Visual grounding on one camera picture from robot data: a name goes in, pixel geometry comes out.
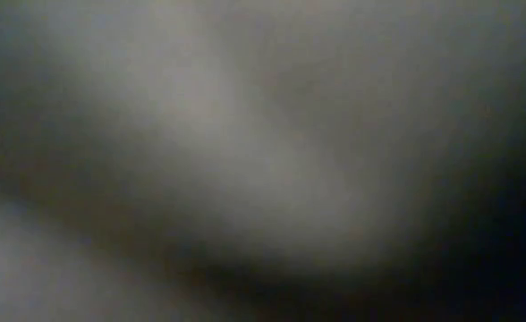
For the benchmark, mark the white mesh garment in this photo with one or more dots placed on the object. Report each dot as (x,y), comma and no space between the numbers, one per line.
(245,165)

